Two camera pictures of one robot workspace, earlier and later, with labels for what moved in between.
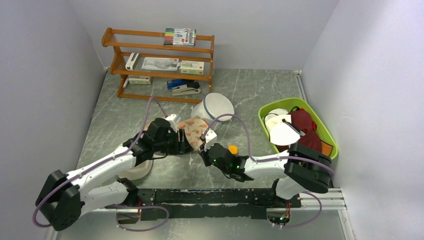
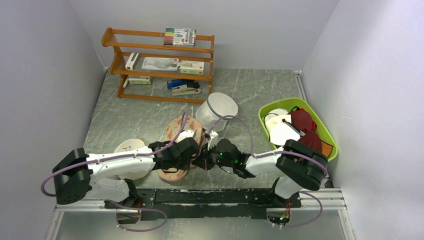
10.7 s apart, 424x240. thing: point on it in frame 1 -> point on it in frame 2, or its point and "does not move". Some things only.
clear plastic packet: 160,63 does not move
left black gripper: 181,147 -> 185,164
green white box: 192,67 does not move
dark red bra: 301,119 does not move
